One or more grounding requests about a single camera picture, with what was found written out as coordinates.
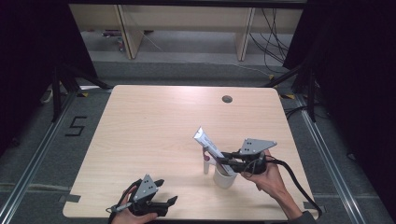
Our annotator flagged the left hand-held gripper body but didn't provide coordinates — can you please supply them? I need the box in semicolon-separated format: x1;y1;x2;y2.
128;174;169;217

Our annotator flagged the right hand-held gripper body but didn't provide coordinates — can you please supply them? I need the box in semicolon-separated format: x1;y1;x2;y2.
232;138;278;175

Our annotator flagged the white cup with holder handle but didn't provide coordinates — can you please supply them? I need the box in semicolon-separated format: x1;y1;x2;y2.
203;152;239;189

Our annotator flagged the white toothpaste tube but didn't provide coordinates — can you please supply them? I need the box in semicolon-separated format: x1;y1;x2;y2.
192;126;238;177

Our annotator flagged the person's left hand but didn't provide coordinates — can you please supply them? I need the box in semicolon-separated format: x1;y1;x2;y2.
111;186;159;224

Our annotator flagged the person's right hand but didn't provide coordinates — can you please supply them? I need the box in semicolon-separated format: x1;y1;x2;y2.
241;148;289;201

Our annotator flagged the grey tape strip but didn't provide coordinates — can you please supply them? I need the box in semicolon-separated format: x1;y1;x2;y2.
58;193;82;203
303;201;327;214

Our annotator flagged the black metal stand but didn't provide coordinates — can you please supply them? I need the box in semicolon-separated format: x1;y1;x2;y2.
263;58;318;123
50;63;112;123

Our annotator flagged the black curtain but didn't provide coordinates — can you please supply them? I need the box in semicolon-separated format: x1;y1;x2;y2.
0;0;99;157
283;0;396;216

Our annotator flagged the light wooden desk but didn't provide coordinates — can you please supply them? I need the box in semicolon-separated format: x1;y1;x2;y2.
68;4;304;63

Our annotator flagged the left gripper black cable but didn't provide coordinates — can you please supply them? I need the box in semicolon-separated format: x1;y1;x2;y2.
106;183;138;224

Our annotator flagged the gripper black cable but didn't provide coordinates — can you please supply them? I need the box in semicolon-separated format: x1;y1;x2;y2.
242;157;324;217
106;183;138;224

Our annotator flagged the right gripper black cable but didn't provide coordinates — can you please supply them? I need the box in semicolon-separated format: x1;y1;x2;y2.
242;157;324;217

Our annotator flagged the aluminium floor rail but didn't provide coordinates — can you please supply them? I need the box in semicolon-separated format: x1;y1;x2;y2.
0;91;78;224
293;92;361;224

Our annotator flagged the bundle of black cables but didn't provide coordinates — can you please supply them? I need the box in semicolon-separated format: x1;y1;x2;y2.
248;7;294;75

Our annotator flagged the white floor cable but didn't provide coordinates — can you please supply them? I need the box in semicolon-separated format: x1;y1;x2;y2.
39;86;54;105

